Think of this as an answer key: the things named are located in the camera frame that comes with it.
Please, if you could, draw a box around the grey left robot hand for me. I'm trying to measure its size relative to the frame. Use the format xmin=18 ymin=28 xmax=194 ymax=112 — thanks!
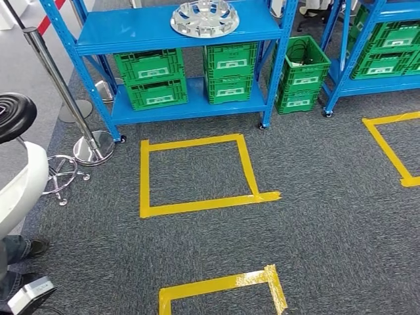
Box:
xmin=0 ymin=241 xmax=8 ymax=279

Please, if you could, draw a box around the white plastic body part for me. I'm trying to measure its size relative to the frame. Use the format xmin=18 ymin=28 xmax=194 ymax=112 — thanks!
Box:
xmin=0 ymin=141 xmax=50 ymax=241

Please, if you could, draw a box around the blue metal shelf rack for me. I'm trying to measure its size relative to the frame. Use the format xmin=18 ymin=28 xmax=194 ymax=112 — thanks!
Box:
xmin=39 ymin=0 xmax=299 ymax=144

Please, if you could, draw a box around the blue neighbouring shelf rack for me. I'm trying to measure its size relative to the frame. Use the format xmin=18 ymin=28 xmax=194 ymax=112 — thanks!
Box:
xmin=320 ymin=0 xmax=420 ymax=118

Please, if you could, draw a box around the black round stool seat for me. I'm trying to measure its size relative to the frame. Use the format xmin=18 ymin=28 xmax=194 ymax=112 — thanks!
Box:
xmin=0 ymin=92 xmax=38 ymax=146

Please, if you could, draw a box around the yellow floor tape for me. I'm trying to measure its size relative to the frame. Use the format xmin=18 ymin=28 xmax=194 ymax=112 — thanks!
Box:
xmin=158 ymin=264 xmax=288 ymax=315
xmin=139 ymin=133 xmax=282 ymax=219
xmin=361 ymin=112 xmax=420 ymax=188

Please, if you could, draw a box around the short red barrier belt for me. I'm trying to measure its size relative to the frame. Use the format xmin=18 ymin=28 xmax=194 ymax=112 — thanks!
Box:
xmin=37 ymin=0 xmax=66 ymax=37

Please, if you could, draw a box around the grey wheel hubcap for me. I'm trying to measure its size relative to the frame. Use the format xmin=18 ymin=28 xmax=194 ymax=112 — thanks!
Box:
xmin=170 ymin=0 xmax=241 ymax=39

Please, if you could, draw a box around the open green plastic crate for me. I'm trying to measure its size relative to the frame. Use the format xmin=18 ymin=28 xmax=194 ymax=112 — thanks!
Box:
xmin=279 ymin=35 xmax=331 ymax=95

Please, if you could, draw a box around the chrome stanchion post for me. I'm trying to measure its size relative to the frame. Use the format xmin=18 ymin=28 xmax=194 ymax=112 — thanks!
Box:
xmin=22 ymin=26 xmax=116 ymax=167

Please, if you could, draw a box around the black cable bundle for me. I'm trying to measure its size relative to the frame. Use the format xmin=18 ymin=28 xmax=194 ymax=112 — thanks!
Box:
xmin=287 ymin=39 xmax=310 ymax=67

